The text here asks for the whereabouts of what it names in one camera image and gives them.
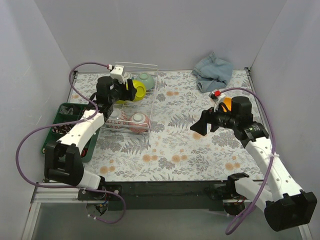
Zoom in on lime green bowl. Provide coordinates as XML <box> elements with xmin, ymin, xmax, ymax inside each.
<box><xmin>116</xmin><ymin>100</ymin><xmax>127</xmax><ymax>105</ymax></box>
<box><xmin>132</xmin><ymin>79</ymin><xmax>147</xmax><ymax>102</ymax></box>

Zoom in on orange bowl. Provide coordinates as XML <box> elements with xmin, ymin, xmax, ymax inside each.
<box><xmin>222</xmin><ymin>97</ymin><xmax>232</xmax><ymax>113</ymax></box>

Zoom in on red diamond pattern bowl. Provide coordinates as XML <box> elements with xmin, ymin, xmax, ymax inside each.
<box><xmin>106</xmin><ymin>109</ymin><xmax>128</xmax><ymax>129</ymax></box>

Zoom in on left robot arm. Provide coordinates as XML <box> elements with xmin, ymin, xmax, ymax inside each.
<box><xmin>44</xmin><ymin>76</ymin><xmax>137</xmax><ymax>200</ymax></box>

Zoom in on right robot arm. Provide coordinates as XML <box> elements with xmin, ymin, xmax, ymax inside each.
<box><xmin>190</xmin><ymin>94</ymin><xmax>317</xmax><ymax>232</ymax></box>

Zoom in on blue floral white bowl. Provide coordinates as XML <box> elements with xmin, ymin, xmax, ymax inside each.
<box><xmin>123</xmin><ymin>72</ymin><xmax>132</xmax><ymax>80</ymax></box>

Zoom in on pale green bowl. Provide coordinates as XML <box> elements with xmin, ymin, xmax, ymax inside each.
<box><xmin>136</xmin><ymin>72</ymin><xmax>155</xmax><ymax>90</ymax></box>

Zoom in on red floral pattern bowl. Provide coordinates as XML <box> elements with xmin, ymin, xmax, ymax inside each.
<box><xmin>128</xmin><ymin>112</ymin><xmax>150</xmax><ymax>134</ymax></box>

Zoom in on floral table mat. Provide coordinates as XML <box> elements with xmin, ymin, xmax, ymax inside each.
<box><xmin>46</xmin><ymin>70</ymin><xmax>282</xmax><ymax>182</ymax></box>

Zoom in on blue denim cloth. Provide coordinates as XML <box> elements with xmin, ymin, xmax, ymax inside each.
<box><xmin>192</xmin><ymin>52</ymin><xmax>234</xmax><ymax>93</ymax></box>

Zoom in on green compartment tray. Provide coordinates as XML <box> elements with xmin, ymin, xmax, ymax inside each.
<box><xmin>40</xmin><ymin>102</ymin><xmax>100</xmax><ymax>163</ymax></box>

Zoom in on clear plastic bag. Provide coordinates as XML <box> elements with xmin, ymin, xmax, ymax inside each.
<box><xmin>59</xmin><ymin>105</ymin><xmax>74</xmax><ymax>115</ymax></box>

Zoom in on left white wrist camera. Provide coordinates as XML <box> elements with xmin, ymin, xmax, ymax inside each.
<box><xmin>107</xmin><ymin>64</ymin><xmax>126</xmax><ymax>84</ymax></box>

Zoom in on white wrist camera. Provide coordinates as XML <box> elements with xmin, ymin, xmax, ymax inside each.
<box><xmin>208</xmin><ymin>90</ymin><xmax>229</xmax><ymax>112</ymax></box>
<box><xmin>107</xmin><ymin>64</ymin><xmax>126</xmax><ymax>84</ymax></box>

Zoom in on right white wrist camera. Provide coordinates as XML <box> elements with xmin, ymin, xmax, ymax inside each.
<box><xmin>208</xmin><ymin>90</ymin><xmax>229</xmax><ymax>112</ymax></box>

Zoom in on white wire dish rack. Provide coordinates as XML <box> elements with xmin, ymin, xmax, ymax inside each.
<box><xmin>103</xmin><ymin>61</ymin><xmax>159</xmax><ymax>134</ymax></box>

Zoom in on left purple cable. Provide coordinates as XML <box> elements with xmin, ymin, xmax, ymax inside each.
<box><xmin>15</xmin><ymin>61</ymin><xmax>127</xmax><ymax>225</ymax></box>

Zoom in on purple cable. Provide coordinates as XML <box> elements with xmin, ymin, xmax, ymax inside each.
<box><xmin>219</xmin><ymin>87</ymin><xmax>277</xmax><ymax>236</ymax></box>
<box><xmin>15</xmin><ymin>61</ymin><xmax>127</xmax><ymax>225</ymax></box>

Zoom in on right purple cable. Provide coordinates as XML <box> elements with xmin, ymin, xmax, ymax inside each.
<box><xmin>219</xmin><ymin>87</ymin><xmax>277</xmax><ymax>236</ymax></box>

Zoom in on black white hair ties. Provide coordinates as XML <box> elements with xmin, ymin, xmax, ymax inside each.
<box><xmin>52</xmin><ymin>123</ymin><xmax>75</xmax><ymax>135</ymax></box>

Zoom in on aluminium frame rail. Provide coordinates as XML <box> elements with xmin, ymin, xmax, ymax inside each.
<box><xmin>22</xmin><ymin>173</ymin><xmax>317</xmax><ymax>240</ymax></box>

